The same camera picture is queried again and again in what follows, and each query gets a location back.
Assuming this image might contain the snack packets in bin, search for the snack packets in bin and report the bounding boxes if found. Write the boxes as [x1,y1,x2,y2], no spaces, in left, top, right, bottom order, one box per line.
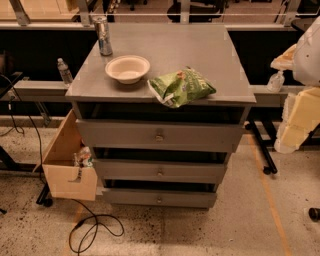
[73,147,93,167]

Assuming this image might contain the grey top drawer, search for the grey top drawer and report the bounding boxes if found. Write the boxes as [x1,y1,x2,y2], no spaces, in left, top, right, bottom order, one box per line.
[76,119,243,153]

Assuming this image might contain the black rolling stand leg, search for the black rolling stand leg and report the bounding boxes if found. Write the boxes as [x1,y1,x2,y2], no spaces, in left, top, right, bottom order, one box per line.
[245,120,278,175]

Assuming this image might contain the black caster wheel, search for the black caster wheel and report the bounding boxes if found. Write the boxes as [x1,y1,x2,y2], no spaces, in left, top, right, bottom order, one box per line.
[308,208,320,221]

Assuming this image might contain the grey metal shelf rail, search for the grey metal shelf rail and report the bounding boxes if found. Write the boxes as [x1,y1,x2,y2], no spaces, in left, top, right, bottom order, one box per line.
[14,80,67,102]

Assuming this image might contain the wooden side bin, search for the wooden side bin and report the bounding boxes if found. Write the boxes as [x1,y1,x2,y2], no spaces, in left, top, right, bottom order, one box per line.
[42,111,98,201]

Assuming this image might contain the clear plastic water bottle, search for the clear plastic water bottle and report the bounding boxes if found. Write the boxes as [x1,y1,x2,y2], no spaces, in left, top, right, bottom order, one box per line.
[57,58,73,87]

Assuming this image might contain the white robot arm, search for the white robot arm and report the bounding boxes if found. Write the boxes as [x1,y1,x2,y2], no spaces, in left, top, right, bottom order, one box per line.
[267,17,320,154]

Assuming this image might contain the grey drawer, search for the grey drawer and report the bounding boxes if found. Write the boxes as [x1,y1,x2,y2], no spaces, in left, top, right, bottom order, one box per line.
[94,159,226,183]
[76,119,243,153]
[102,188,217,208]

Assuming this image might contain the grey bottom drawer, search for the grey bottom drawer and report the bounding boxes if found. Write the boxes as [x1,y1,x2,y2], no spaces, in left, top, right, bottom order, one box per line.
[102,188,217,208]

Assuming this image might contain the white paper bowl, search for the white paper bowl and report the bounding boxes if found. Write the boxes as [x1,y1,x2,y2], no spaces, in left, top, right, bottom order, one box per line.
[105,55,150,84]

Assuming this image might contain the green chip bag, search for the green chip bag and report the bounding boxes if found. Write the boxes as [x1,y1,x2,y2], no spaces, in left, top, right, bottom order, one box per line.
[147,68,216,108]

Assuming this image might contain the hand sanitizer pump bottle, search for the hand sanitizer pump bottle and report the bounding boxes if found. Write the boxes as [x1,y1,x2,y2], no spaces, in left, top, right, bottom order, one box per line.
[266,70,285,93]

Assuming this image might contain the black floor cable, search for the black floor cable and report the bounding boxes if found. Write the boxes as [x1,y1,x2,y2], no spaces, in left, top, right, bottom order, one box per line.
[68,198,125,256]

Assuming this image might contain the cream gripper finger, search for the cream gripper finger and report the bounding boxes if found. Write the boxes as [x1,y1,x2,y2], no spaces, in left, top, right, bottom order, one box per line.
[270,44,296,71]
[274,87,320,154]

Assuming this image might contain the grey drawer cabinet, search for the grey drawer cabinet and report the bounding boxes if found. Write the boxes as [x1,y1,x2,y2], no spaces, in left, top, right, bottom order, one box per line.
[66,23,256,194]

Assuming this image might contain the grey middle drawer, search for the grey middle drawer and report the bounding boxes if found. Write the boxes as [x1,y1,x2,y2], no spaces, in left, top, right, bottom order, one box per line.
[94,159,226,183]

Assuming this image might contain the silver drink can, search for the silver drink can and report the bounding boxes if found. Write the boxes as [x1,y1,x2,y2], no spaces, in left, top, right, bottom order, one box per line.
[93,16,113,56]

